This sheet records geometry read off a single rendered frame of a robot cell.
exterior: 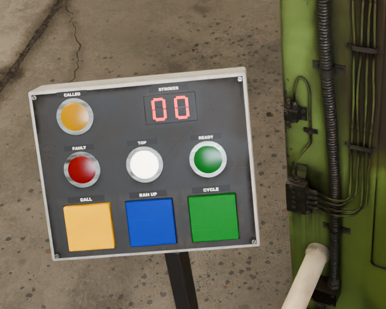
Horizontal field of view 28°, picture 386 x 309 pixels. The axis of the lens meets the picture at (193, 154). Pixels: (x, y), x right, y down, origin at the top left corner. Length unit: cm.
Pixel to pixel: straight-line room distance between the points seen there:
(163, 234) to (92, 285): 128
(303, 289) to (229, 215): 41
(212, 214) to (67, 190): 23
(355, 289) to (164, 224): 63
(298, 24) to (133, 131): 33
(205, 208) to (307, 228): 46
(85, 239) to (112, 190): 9
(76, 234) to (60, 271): 131
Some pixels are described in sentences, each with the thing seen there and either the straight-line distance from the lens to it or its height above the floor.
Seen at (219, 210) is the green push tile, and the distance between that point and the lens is 121.
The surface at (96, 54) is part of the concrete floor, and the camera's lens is 344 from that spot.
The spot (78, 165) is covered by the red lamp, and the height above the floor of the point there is 110.
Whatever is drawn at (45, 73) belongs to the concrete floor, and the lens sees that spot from 341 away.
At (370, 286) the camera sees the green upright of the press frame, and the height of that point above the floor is 55.
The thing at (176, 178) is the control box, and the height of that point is 107.
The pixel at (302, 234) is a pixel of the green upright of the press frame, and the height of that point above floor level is 66.
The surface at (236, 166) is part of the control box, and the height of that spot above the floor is 108.
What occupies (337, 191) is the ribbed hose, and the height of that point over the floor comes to 83.
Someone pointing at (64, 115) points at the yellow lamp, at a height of 117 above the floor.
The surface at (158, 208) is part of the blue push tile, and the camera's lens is 122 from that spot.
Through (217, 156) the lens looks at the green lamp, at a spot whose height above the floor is 109.
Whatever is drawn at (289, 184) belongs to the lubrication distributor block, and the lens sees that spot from 150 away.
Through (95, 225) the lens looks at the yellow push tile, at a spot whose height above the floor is 101.
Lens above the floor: 190
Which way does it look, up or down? 42 degrees down
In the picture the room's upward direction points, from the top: 9 degrees counter-clockwise
